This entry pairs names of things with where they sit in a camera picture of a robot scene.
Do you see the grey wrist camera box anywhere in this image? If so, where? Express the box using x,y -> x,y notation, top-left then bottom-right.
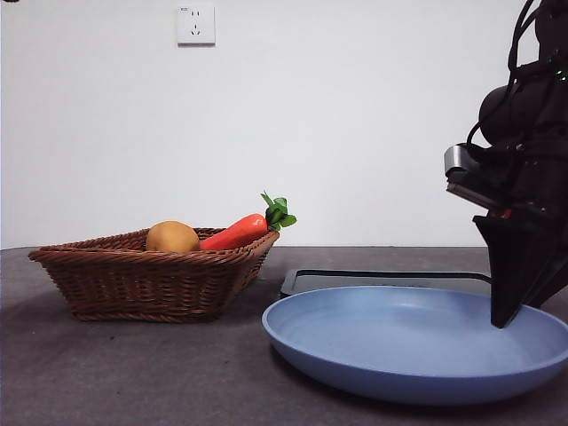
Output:
443,144 -> 481,179

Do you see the orange carrot with green leaves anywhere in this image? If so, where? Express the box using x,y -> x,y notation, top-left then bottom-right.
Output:
198,191 -> 298,252

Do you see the brown wicker basket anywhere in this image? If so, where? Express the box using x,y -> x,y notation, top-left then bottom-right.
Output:
28,227 -> 281,323

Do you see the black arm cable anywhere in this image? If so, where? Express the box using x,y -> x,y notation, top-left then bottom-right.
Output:
507,0 -> 540,147

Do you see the white wall socket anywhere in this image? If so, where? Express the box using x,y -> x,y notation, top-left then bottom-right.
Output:
177,4 -> 217,48

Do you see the yellow-brown potato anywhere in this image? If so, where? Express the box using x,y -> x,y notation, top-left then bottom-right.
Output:
146,220 -> 201,255

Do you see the blue round plate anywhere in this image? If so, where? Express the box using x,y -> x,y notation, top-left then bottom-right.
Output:
260,286 -> 568,406

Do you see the black rectangular tray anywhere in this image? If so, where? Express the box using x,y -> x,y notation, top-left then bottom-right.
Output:
279,268 -> 494,299

